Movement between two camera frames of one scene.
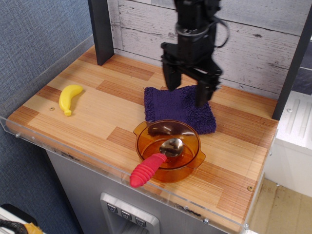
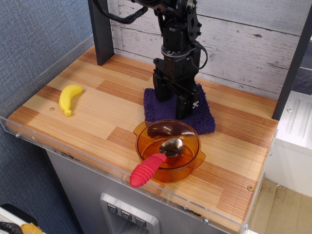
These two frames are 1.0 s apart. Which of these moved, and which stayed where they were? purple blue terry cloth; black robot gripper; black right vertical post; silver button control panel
Moved: black robot gripper
Stayed: purple blue terry cloth; black right vertical post; silver button control panel
